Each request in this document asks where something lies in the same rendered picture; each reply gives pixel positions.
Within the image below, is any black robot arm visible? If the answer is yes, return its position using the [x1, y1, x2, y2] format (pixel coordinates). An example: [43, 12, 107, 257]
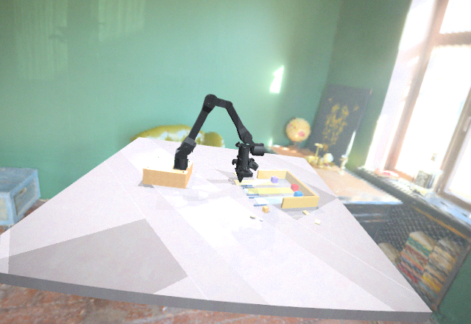
[172, 94, 265, 171]

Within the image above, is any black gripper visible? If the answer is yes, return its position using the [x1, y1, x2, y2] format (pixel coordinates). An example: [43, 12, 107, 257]
[232, 155, 253, 183]

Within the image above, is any pale yellow flat strip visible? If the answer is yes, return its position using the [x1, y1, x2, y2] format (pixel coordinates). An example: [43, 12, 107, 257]
[248, 188, 280, 194]

